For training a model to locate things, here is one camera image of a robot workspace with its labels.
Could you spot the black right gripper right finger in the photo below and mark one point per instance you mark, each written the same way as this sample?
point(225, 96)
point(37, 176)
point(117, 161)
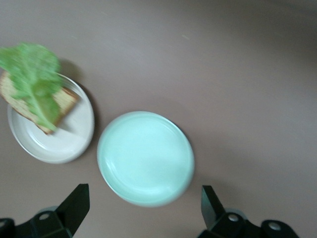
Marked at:
point(223, 225)

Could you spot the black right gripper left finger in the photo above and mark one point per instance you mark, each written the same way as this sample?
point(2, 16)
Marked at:
point(62, 220)

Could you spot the brown bread slice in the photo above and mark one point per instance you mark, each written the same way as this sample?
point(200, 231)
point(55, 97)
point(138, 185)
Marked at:
point(65, 101)

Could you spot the green lettuce leaf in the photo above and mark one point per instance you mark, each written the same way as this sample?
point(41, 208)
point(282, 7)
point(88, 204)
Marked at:
point(32, 79)

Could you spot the beige plate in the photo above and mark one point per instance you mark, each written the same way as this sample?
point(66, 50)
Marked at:
point(67, 141)

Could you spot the green plate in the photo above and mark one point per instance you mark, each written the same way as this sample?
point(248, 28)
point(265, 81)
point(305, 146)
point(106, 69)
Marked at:
point(146, 158)

